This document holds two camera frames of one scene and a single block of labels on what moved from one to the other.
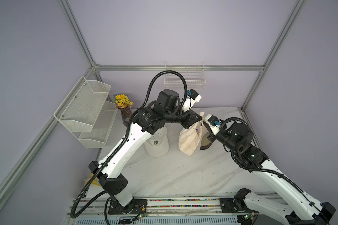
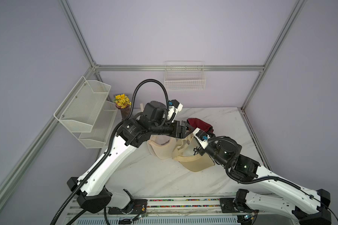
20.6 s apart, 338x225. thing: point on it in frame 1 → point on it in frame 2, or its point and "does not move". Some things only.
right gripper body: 212,138 → 202,151
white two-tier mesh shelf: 86,115 does not move
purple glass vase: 126,113 does not move
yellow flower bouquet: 123,101 does not move
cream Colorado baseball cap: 190,139 → 162,146
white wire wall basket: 193,71 does not move
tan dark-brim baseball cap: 205,142 → 184,152
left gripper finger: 194,122 → 188,132
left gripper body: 185,119 → 180,134
